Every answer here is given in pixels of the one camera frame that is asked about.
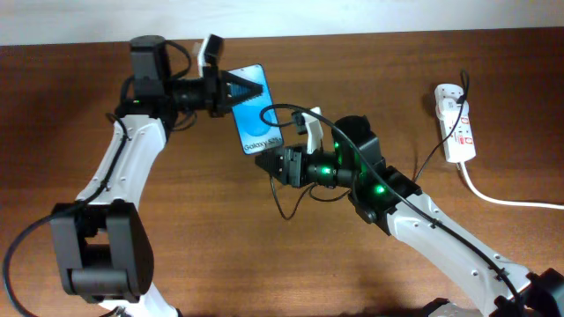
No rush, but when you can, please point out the white power strip cord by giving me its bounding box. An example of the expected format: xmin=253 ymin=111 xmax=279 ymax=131
xmin=457 ymin=160 xmax=564 ymax=211

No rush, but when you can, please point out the blue Galaxy smartphone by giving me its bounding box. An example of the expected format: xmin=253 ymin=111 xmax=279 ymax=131
xmin=230 ymin=64 xmax=284 ymax=155

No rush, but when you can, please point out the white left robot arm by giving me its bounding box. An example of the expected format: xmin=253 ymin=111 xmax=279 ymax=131
xmin=49 ymin=34 xmax=263 ymax=316

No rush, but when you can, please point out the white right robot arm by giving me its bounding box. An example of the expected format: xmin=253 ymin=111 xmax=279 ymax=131
xmin=255 ymin=115 xmax=563 ymax=316

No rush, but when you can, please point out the white USB charger adapter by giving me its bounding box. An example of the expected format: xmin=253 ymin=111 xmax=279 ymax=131
xmin=434 ymin=84 xmax=464 ymax=114

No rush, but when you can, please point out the white power strip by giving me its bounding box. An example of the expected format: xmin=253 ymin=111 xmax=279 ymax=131
xmin=435 ymin=101 xmax=476 ymax=164

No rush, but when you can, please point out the black USB charging cable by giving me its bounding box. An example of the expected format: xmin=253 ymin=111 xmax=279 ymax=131
xmin=268 ymin=69 xmax=471 ymax=221

